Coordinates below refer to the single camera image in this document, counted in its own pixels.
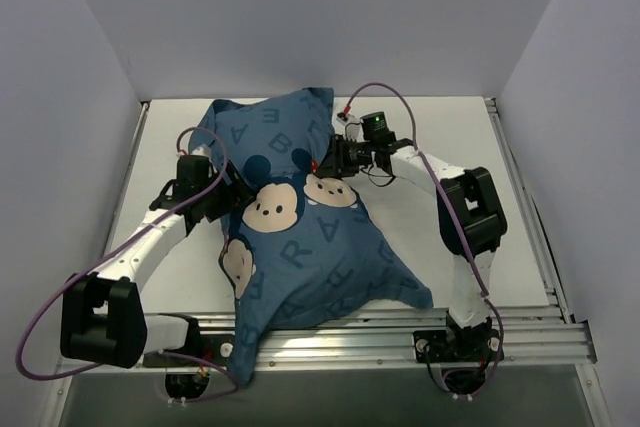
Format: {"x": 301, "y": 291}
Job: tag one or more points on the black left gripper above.
{"x": 226, "y": 187}

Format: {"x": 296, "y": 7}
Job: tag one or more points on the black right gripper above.
{"x": 335, "y": 157}

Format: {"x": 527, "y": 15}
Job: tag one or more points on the blue cartoon print pillowcase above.
{"x": 305, "y": 250}

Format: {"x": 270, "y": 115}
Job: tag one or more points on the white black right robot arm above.
{"x": 470, "y": 215}

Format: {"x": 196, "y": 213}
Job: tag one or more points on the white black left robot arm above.
{"x": 103, "y": 320}

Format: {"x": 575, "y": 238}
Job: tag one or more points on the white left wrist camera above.
{"x": 202, "y": 150}

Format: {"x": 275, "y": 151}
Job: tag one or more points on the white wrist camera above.
{"x": 202, "y": 150}
{"x": 351, "y": 125}

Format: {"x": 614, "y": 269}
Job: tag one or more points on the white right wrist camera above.
{"x": 351, "y": 125}

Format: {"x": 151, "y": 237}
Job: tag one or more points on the aluminium table edge rail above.
{"x": 123, "y": 185}

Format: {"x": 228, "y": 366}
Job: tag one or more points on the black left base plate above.
{"x": 215, "y": 349}

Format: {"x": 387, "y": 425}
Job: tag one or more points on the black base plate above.
{"x": 446, "y": 345}
{"x": 215, "y": 349}

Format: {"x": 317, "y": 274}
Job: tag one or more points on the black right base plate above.
{"x": 446, "y": 345}

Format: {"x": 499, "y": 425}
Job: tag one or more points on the aluminium right side rail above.
{"x": 534, "y": 227}

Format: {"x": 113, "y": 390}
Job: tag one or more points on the aluminium front frame rail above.
{"x": 383, "y": 339}

